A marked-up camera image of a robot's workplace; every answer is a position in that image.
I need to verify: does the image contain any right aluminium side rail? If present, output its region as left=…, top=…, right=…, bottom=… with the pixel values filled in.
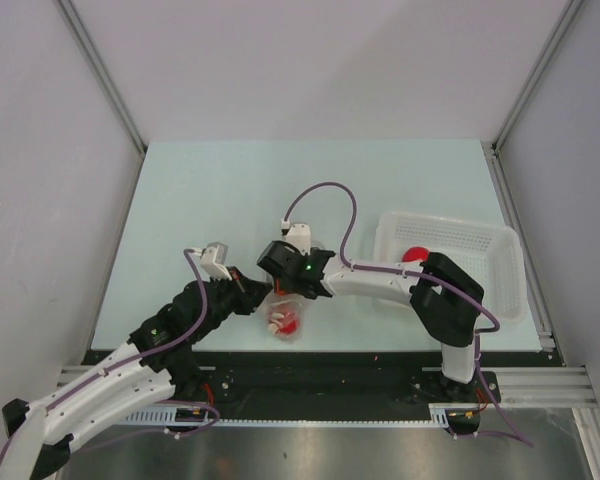
left=482, top=142, right=557, bottom=352

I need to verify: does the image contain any right aluminium frame post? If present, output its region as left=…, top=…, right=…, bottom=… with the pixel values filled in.
left=494, top=0, right=586, bottom=151

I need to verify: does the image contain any white slotted cable duct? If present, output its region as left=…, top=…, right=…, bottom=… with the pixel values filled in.
left=115, top=403, right=477, bottom=429

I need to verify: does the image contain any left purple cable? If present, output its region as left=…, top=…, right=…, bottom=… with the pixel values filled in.
left=0, top=247, right=211, bottom=464

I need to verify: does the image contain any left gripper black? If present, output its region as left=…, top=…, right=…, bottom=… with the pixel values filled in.
left=191, top=266, right=272, bottom=341

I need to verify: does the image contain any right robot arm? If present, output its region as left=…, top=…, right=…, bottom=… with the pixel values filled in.
left=257, top=240, right=484, bottom=401

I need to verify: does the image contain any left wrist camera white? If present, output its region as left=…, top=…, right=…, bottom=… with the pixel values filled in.
left=192, top=242, right=231, bottom=280

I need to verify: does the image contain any aluminium frame post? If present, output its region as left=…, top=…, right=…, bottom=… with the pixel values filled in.
left=494, top=0, right=586, bottom=151
left=53, top=0, right=147, bottom=154

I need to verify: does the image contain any purple cable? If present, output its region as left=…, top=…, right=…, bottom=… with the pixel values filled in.
left=0, top=247, right=211, bottom=464
left=282, top=180, right=534, bottom=449

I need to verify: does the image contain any clear polka dot zip bag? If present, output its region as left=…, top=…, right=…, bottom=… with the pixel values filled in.
left=262, top=294, right=309, bottom=342

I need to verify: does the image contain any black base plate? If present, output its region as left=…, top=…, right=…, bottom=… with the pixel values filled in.
left=175, top=351, right=488, bottom=420

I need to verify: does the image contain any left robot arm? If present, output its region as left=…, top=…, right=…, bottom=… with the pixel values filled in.
left=0, top=267, right=272, bottom=479

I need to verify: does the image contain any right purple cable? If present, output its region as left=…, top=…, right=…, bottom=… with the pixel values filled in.
left=282, top=180, right=534, bottom=449

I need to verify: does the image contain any red fake fruit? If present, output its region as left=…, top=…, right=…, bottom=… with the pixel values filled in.
left=267, top=311, right=300, bottom=337
left=401, top=246, right=429, bottom=263

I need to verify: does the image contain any white perforated plastic basket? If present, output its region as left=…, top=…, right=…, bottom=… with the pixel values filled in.
left=373, top=211, right=528, bottom=324

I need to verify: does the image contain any left aluminium frame post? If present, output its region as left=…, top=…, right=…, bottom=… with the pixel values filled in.
left=53, top=0, right=147, bottom=154

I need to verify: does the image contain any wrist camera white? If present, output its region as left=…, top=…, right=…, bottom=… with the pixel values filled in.
left=192, top=242, right=231, bottom=280
left=281, top=220, right=312, bottom=254

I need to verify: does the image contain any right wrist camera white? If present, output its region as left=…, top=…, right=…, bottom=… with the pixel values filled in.
left=281, top=220, right=312, bottom=254

